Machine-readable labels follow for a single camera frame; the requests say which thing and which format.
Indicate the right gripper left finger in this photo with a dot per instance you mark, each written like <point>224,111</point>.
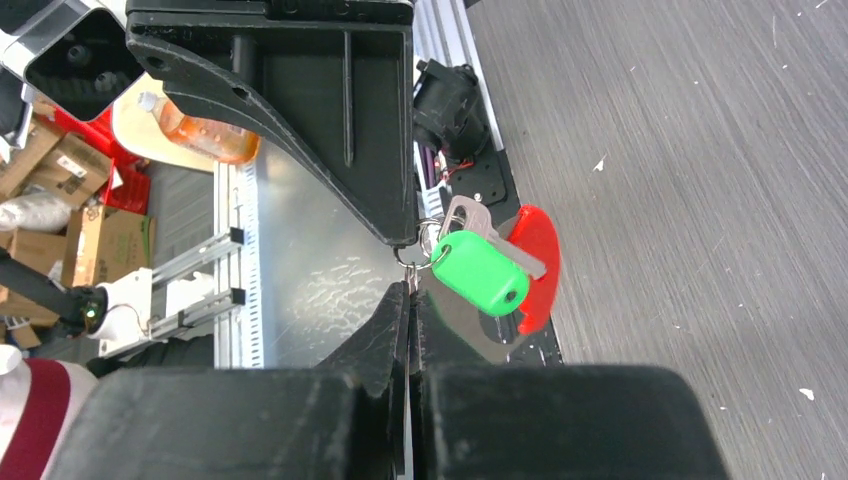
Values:
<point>341,419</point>

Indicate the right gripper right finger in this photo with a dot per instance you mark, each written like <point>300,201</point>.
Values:
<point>473,419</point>

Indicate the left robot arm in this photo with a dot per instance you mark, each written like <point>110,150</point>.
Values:
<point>446,113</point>

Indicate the key with green tag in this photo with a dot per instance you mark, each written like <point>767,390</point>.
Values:
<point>473,260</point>

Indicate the white slotted cable duct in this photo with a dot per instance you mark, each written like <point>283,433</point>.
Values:
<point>251,333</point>

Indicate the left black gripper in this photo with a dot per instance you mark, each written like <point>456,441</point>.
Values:
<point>328,81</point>

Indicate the orange drink bottle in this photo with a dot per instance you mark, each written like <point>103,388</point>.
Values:
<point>216,140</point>

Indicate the cardboard boxes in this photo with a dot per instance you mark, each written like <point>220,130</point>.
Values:
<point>52,220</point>

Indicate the red handled metal keyring holder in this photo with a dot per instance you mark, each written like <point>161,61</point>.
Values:
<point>445,316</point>

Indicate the red crate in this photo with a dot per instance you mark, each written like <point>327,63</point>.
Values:
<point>129,187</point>

